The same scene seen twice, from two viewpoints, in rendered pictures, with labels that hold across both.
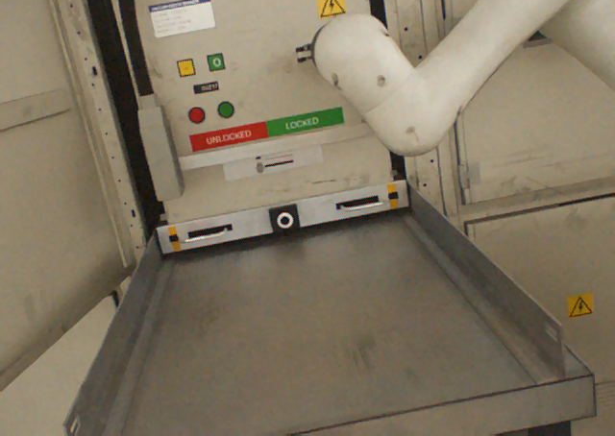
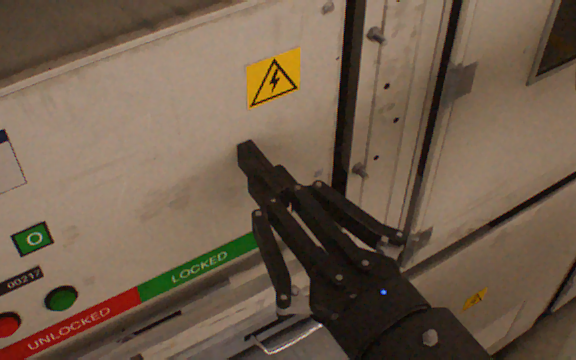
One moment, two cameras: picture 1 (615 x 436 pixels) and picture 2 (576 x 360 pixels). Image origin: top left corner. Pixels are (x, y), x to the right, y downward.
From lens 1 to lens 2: 97 cm
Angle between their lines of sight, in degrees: 40
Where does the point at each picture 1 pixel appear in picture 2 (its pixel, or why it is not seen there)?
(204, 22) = not seen: outside the picture
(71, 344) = not seen: outside the picture
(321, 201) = (224, 342)
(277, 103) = (157, 256)
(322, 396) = not seen: outside the picture
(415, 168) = not seen: hidden behind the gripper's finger
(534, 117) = (506, 158)
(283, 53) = (173, 182)
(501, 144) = (463, 198)
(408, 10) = (398, 57)
